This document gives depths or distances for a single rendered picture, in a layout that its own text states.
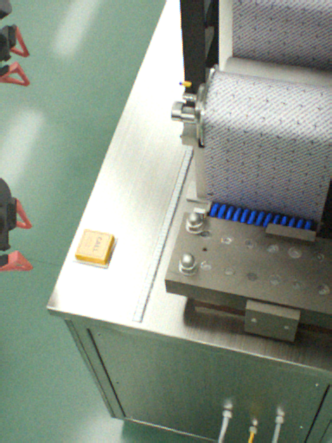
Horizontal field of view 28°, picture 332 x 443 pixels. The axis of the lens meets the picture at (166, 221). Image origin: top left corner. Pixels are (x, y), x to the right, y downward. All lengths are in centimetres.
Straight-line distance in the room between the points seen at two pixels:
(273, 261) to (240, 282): 8
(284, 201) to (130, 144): 48
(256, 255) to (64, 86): 193
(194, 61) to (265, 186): 40
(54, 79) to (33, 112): 21
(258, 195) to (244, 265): 14
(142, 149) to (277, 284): 54
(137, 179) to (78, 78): 158
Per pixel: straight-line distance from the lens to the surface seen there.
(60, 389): 235
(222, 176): 130
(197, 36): 151
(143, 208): 154
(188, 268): 128
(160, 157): 162
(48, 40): 333
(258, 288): 128
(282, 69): 133
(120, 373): 173
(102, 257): 145
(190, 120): 132
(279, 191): 131
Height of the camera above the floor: 218
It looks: 58 degrees down
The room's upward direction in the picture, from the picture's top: 7 degrees counter-clockwise
